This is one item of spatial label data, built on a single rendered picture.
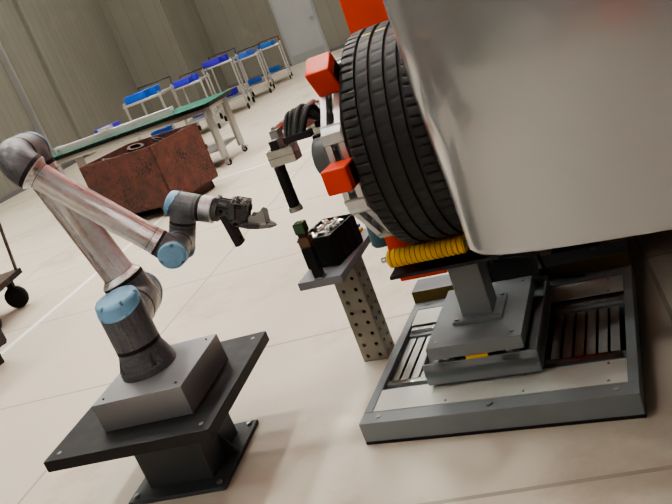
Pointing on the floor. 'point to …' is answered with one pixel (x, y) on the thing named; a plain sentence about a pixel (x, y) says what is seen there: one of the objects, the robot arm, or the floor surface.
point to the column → (365, 314)
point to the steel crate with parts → (153, 170)
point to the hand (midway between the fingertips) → (272, 226)
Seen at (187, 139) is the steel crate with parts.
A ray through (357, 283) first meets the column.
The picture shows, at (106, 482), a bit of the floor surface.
